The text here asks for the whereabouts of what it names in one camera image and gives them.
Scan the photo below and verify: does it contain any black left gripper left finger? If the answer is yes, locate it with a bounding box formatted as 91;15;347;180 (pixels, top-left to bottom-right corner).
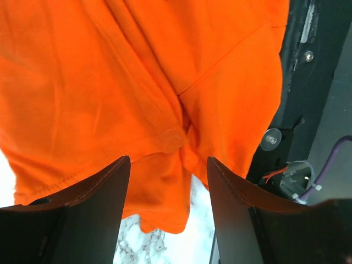
1;156;130;263

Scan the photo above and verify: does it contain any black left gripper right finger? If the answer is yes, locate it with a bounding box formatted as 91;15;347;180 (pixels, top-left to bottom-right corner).
207;157;351;264

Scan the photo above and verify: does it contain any orange t shirt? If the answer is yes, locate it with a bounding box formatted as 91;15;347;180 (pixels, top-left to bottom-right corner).
1;1;289;234

